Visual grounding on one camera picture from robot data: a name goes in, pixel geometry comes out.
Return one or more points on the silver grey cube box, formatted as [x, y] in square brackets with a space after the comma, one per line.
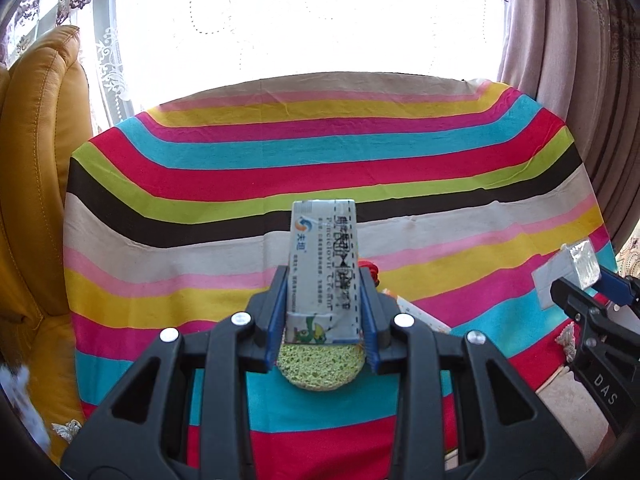
[580, 260]

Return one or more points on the orange white box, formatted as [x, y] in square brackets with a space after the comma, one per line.
[420, 315]

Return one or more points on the yellow leather sofa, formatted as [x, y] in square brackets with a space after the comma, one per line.
[30, 185]

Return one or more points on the long white tube box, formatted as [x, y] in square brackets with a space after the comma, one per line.
[322, 260]

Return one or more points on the white lace curtain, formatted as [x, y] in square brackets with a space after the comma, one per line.
[110, 60]

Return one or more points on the cream cloth tassel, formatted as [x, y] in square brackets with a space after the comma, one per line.
[565, 340]
[67, 431]

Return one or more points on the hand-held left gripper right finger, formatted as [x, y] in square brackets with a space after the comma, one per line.
[369, 325]

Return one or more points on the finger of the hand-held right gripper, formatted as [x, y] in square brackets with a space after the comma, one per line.
[622, 290]
[575, 295]

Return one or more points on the grey pink curtain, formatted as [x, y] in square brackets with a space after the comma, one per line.
[550, 60]

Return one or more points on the rainbow striped cloth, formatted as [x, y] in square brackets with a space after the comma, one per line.
[300, 160]

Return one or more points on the white blue cloth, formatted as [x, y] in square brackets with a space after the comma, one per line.
[22, 400]

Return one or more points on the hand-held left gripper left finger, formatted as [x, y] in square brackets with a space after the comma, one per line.
[277, 320]

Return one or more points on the green sponge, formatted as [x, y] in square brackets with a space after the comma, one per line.
[320, 367]

